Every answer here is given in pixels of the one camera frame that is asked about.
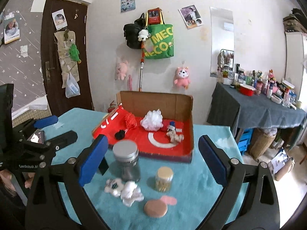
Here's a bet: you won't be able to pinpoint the black fluffy pompom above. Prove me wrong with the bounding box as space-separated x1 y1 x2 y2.
115 129 126 141

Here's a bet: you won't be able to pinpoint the white soft cloth toy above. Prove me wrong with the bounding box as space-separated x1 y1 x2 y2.
120 181 144 207

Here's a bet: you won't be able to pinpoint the red mesh bath sponge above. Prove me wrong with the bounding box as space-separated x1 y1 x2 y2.
124 113 137 130

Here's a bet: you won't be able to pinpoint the white mesh bath pouf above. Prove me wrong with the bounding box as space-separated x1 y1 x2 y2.
140 109 163 131

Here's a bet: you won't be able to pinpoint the beige braided rope toy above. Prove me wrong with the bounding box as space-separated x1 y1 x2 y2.
167 130 184 144

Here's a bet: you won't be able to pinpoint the person left hand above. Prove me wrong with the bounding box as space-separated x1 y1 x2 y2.
0 168 36 190

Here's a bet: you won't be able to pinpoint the plastic bag on door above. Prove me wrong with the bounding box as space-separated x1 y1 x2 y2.
65 72 80 98

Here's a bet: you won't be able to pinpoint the red fire extinguisher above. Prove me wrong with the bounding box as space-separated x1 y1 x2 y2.
107 101 116 113

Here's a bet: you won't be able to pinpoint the large glass jar metal lid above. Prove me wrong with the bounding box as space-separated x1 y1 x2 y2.
112 140 140 182

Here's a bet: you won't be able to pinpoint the wicker basket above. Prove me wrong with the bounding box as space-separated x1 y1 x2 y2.
248 127 277 159

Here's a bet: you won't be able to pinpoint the green dinosaur plush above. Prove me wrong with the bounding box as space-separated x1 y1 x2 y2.
69 44 81 63

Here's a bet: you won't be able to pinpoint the small glass jar gold beads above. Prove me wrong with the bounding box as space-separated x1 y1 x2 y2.
155 166 174 192

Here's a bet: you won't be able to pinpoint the pink flat pad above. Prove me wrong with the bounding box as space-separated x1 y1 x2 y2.
160 195 177 206

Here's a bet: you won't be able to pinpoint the cardboard box red lining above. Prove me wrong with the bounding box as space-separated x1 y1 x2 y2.
92 91 194 163

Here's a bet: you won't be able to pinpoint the teal star blanket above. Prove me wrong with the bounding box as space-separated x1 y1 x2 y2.
39 107 249 230

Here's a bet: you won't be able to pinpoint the photo card on door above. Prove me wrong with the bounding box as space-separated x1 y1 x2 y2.
51 9 68 31

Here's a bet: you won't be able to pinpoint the side table grey cloth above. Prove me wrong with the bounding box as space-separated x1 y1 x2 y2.
207 83 306 136

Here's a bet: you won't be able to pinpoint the dark brown door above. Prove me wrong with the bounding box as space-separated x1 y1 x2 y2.
41 0 94 116

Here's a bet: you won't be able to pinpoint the red basin on table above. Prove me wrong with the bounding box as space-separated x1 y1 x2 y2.
239 84 256 97

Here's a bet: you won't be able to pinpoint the green tote bag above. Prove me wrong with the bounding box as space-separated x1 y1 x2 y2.
144 10 174 60

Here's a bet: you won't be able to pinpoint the red framed picture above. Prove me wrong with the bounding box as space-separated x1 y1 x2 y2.
147 8 161 25

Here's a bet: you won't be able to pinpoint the white wardrobe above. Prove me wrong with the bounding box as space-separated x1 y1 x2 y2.
285 32 306 99

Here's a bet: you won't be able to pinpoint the pink broom handle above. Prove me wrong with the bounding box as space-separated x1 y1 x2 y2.
128 75 133 91

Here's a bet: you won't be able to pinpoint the pink pig plush on wall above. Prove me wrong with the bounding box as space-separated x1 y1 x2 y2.
116 61 128 80

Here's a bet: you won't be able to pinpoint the fabric wall organizer on door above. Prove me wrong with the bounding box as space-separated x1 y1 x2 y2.
54 30 80 88

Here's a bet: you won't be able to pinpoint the mop handle orange grip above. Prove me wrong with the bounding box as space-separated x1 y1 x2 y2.
138 42 145 92

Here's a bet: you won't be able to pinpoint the black backpack on wall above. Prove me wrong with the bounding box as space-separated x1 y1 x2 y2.
123 13 146 49

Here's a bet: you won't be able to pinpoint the pink fox plush on wall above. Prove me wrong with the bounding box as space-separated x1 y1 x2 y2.
173 67 191 89

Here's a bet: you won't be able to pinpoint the blue poster on wall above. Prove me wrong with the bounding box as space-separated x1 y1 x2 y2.
120 0 136 12

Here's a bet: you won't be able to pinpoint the photo collage on wall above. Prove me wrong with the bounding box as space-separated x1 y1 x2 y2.
178 5 203 29

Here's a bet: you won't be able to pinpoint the wall mirror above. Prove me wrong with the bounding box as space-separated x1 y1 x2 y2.
210 7 235 78

